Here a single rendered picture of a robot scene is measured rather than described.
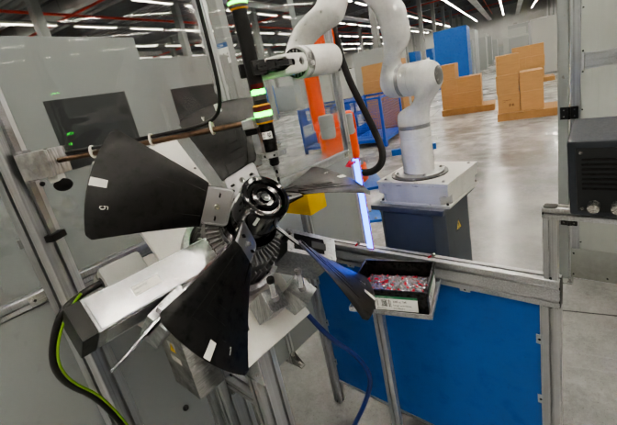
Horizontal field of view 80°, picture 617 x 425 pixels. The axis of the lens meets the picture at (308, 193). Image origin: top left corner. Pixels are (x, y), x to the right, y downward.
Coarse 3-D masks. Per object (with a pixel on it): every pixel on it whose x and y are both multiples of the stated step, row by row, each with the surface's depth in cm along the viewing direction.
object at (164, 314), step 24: (216, 264) 70; (240, 264) 76; (192, 288) 64; (216, 288) 68; (240, 288) 75; (168, 312) 60; (192, 312) 63; (216, 312) 67; (240, 312) 74; (192, 336) 62; (216, 336) 66; (240, 336) 72; (216, 360) 65; (240, 360) 70
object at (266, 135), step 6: (264, 126) 88; (270, 126) 88; (264, 132) 88; (270, 132) 88; (264, 138) 89; (270, 138) 89; (264, 144) 90; (270, 144) 89; (276, 144) 91; (270, 150) 90; (276, 150) 90; (270, 162) 91; (276, 162) 91
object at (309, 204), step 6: (300, 198) 137; (306, 198) 135; (312, 198) 136; (318, 198) 139; (324, 198) 141; (294, 204) 140; (300, 204) 138; (306, 204) 136; (312, 204) 136; (318, 204) 139; (324, 204) 142; (288, 210) 143; (294, 210) 141; (300, 210) 139; (306, 210) 137; (312, 210) 137; (318, 210) 139
